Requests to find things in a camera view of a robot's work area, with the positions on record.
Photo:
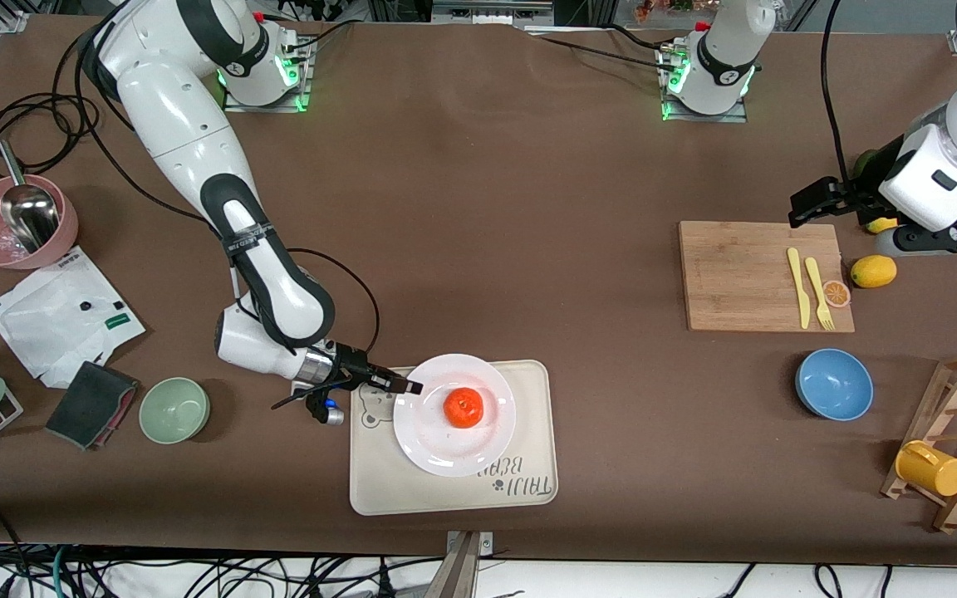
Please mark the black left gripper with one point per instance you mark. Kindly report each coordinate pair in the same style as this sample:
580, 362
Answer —
859, 193

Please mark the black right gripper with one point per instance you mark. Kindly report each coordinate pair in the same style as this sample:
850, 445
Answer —
351, 364

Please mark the orange mandarin fruit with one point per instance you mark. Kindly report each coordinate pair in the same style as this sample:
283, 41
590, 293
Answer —
463, 408

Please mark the white round plate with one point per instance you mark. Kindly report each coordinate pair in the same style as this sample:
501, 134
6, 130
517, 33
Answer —
437, 448

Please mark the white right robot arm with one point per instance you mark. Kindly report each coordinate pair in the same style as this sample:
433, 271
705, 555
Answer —
279, 291

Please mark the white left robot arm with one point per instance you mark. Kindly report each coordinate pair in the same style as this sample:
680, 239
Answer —
927, 178

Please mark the green avocado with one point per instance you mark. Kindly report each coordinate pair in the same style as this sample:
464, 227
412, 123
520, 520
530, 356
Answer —
862, 162

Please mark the yellow mango fruit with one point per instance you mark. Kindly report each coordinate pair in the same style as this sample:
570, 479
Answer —
882, 225

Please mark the yellow plastic fork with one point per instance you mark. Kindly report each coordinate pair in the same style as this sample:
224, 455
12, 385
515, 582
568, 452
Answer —
817, 286

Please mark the yellow lemon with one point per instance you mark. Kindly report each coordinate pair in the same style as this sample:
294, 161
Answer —
873, 271

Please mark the yellow plastic knife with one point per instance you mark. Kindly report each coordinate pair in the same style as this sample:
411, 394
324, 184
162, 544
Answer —
800, 291

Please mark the orange slice toy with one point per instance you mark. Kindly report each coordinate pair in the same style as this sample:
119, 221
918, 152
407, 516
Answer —
836, 293

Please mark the wooden cutting board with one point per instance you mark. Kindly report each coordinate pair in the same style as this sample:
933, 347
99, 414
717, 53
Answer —
736, 282

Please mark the beige bear print tray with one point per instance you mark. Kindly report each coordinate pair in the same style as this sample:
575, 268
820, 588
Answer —
532, 415

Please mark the blue bowl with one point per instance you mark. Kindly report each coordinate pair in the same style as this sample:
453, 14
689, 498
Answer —
834, 384

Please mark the light green bowl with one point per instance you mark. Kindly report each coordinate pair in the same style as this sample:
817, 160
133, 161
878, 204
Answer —
174, 410

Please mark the wooden cup rack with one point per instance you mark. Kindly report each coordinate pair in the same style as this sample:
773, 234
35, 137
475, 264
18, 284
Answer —
952, 390

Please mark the yellow mug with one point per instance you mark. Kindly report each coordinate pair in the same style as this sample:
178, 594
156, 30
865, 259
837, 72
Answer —
931, 469

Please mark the dark grey folded cloth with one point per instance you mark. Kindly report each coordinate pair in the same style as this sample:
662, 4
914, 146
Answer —
90, 405

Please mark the white plastic bag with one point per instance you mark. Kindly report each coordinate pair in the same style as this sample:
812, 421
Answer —
55, 332

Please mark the metal scoop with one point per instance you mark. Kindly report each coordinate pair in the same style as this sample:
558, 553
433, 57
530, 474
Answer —
28, 212

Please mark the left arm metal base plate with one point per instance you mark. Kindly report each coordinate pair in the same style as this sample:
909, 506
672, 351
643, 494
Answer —
736, 118

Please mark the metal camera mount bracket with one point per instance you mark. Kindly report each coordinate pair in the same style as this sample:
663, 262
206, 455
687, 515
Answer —
462, 569

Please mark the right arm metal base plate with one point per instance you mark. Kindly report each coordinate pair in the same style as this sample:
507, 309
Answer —
233, 104

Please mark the aluminium frame profile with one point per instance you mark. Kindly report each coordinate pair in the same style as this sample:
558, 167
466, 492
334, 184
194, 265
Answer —
491, 12

